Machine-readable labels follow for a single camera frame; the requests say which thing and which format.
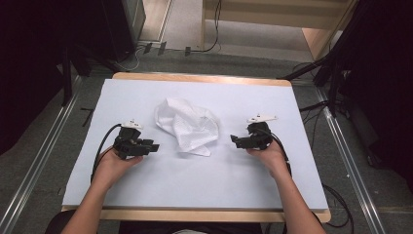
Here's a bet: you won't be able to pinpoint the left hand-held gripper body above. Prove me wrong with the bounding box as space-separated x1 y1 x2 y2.
112 119 154 161

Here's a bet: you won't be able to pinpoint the pale blue table mat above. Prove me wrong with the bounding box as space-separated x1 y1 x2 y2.
61 78 329 211

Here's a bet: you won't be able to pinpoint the metal floor rail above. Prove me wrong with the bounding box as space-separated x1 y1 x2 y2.
0 76 83 234
315 87 388 234

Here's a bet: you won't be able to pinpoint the dark cabinet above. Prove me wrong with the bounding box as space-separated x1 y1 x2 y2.
100 0 147 62

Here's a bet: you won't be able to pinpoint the wooden table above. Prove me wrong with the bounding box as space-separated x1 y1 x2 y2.
60 71 332 224

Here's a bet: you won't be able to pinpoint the white mesh laundry bag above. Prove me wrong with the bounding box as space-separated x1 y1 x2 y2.
154 97 221 158

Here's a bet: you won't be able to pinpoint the person's dark clothing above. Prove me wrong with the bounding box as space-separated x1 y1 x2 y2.
45 209 325 234

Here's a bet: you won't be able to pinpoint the person's left hand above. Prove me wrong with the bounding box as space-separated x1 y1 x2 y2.
95 146 144 188

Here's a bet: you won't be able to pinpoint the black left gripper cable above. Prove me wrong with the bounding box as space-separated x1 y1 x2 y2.
90 123 123 183

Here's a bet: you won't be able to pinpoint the black floor cable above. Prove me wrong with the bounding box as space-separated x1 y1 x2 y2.
320 183 355 229

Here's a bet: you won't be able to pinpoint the black hanging cable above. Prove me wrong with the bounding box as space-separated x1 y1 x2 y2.
191 0 223 54

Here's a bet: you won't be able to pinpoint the light wooden frame furniture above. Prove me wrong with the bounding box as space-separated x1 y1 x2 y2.
200 0 358 61

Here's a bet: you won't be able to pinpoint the black metal stand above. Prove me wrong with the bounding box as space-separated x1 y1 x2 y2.
277 48 350 119
59 45 125 107

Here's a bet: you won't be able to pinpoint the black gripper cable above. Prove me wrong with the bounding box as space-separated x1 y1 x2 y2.
256 128 293 178
90 123 123 183

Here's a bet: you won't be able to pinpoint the person's right hand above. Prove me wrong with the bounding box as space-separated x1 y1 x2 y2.
246 139 292 179

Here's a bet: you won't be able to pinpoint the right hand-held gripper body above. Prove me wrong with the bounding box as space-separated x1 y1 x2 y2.
242 113 279 151

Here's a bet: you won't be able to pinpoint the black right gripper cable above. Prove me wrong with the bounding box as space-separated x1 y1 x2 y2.
256 128 293 178

